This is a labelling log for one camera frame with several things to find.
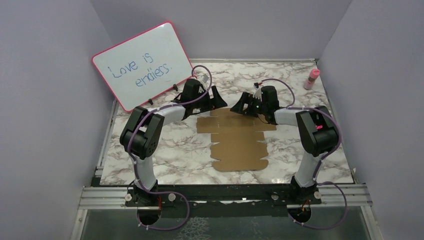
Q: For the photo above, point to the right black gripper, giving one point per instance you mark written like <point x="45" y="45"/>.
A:
<point x="245" y="98"/>

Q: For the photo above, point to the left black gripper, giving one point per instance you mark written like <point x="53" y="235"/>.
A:
<point x="212" y="103"/>

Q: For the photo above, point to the brown cardboard box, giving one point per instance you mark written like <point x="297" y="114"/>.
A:
<point x="238" y="141"/>

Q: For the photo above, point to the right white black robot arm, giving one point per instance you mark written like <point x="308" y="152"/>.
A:
<point x="318" y="133"/>

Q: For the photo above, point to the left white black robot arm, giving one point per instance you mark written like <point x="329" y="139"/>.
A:
<point x="141" y="134"/>

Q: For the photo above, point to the pink glitter bottle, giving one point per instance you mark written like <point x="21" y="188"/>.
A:
<point x="312" y="77"/>

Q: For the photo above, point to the pink framed whiteboard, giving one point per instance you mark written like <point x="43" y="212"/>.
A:
<point x="144" y="66"/>

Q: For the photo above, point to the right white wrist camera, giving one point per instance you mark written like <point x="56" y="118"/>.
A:
<point x="258" y="94"/>

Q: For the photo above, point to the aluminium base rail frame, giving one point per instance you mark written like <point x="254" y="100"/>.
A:
<point x="193" y="197"/>

